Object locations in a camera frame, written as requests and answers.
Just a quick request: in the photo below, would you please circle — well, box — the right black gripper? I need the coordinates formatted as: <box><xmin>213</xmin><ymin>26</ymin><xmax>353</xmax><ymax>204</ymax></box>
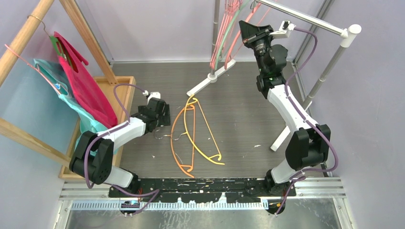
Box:
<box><xmin>239</xmin><ymin>21</ymin><xmax>276</xmax><ymax>74</ymax></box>

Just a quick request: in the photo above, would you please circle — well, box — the pink plastic hanger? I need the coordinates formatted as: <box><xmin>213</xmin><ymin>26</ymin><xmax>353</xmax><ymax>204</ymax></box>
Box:
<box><xmin>224</xmin><ymin>0</ymin><xmax>261</xmax><ymax>69</ymax></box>

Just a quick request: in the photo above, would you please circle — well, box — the green plastic hanger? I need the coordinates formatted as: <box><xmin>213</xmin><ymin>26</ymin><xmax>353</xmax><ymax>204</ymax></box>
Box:
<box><xmin>216</xmin><ymin>0</ymin><xmax>249</xmax><ymax>69</ymax></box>

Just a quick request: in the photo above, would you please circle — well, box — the orange plastic hanger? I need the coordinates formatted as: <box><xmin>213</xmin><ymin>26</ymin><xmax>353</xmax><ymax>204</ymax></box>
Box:
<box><xmin>154</xmin><ymin>105</ymin><xmax>196</xmax><ymax>178</ymax></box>

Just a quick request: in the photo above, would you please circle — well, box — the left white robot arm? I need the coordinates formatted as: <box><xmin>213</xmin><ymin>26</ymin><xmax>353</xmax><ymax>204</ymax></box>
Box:
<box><xmin>69</xmin><ymin>97</ymin><xmax>171</xmax><ymax>197</ymax></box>

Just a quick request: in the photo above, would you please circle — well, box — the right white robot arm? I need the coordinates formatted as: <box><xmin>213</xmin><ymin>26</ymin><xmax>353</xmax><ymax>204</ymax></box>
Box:
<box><xmin>239</xmin><ymin>21</ymin><xmax>330</xmax><ymax>196</ymax></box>

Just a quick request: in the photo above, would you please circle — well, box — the wooden clothes rack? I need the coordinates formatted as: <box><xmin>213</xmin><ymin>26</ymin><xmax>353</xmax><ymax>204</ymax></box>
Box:
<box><xmin>0</xmin><ymin>0</ymin><xmax>136</xmax><ymax>181</ymax></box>

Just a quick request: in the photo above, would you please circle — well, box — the yellow plastic hanger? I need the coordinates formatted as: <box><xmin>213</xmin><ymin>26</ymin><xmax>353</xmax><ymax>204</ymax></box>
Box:
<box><xmin>173</xmin><ymin>94</ymin><xmax>225</xmax><ymax>166</ymax></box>

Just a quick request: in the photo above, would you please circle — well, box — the red garment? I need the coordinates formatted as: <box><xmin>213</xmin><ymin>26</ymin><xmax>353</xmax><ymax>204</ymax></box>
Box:
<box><xmin>53</xmin><ymin>32</ymin><xmax>118</xmax><ymax>128</ymax></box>

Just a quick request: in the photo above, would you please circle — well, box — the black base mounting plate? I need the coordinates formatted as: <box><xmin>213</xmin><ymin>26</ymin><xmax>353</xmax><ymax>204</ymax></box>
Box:
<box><xmin>108</xmin><ymin>177</ymin><xmax>297</xmax><ymax>205</ymax></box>

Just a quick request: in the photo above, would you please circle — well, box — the silver metal clothes rack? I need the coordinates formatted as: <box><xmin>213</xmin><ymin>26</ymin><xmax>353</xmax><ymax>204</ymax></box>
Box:
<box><xmin>186</xmin><ymin>0</ymin><xmax>362</xmax><ymax>152</ymax></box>

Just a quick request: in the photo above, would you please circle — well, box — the teal garment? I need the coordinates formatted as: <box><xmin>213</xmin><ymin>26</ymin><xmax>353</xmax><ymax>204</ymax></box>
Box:
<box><xmin>33</xmin><ymin>59</ymin><xmax>108</xmax><ymax>133</ymax></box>

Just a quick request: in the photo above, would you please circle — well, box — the green hanger with gold hook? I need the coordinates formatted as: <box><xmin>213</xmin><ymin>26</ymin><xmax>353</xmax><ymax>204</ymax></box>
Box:
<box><xmin>27</xmin><ymin>14</ymin><xmax>73</xmax><ymax>67</ymax></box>

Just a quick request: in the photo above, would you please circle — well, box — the pink hanger on wooden rack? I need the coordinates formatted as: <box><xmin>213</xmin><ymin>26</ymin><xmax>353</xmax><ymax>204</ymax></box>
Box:
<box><xmin>4</xmin><ymin>44</ymin><xmax>61</xmax><ymax>95</ymax></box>

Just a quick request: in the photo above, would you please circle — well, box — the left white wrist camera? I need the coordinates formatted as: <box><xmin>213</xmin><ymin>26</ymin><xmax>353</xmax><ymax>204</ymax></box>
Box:
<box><xmin>142</xmin><ymin>90</ymin><xmax>161</xmax><ymax>102</ymax></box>

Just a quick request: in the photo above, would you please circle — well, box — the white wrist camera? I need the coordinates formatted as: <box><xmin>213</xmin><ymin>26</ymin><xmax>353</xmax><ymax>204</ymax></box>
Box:
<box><xmin>270</xmin><ymin>20</ymin><xmax>296</xmax><ymax>39</ymax></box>
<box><xmin>142</xmin><ymin>90</ymin><xmax>161</xmax><ymax>102</ymax></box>

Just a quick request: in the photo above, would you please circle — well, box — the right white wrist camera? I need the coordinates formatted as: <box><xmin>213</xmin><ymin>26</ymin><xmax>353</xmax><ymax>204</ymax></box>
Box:
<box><xmin>270</xmin><ymin>20</ymin><xmax>296</xmax><ymax>39</ymax></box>

